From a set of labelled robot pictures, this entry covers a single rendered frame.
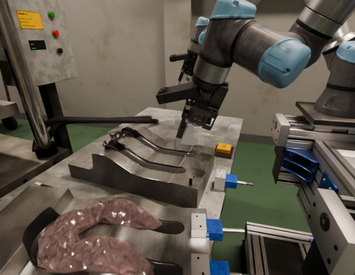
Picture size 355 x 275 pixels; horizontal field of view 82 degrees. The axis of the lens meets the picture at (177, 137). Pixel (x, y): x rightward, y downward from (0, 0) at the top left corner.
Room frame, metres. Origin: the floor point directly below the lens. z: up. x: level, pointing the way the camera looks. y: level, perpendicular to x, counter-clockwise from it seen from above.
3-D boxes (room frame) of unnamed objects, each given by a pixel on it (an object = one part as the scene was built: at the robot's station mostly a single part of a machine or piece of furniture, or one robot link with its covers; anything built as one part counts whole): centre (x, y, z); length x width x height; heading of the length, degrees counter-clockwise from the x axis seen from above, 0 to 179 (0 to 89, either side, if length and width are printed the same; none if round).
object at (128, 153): (0.66, 0.12, 0.92); 0.35 x 0.16 x 0.09; 69
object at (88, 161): (0.67, 0.13, 0.87); 0.50 x 0.26 x 0.14; 69
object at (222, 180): (0.58, -0.20, 0.83); 0.13 x 0.05 x 0.05; 75
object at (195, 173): (0.54, -0.06, 0.87); 0.05 x 0.05 x 0.04; 69
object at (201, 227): (0.35, -0.10, 0.86); 0.13 x 0.05 x 0.05; 87
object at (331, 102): (0.72, -0.59, 1.09); 0.15 x 0.15 x 0.10
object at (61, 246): (0.32, 0.17, 0.90); 0.26 x 0.18 x 0.08; 87
